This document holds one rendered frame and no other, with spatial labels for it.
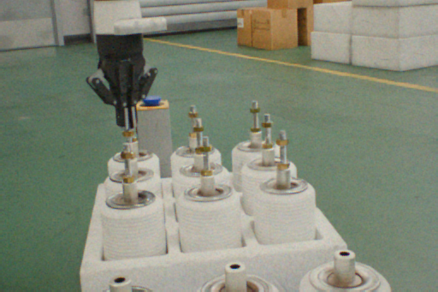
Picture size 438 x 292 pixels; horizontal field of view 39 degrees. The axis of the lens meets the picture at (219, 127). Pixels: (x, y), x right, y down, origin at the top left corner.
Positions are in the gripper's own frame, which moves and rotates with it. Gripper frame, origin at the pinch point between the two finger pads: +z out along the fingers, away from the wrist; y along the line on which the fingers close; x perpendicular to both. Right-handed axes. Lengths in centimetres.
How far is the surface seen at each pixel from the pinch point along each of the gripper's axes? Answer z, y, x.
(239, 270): 7.1, 15.8, 42.4
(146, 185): 10.8, 0.3, 4.6
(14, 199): 36, -10, -75
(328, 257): 19.0, -11.7, 32.5
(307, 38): 30, -325, -230
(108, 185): 10.7, 4.6, -0.4
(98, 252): 17.3, 12.3, 8.0
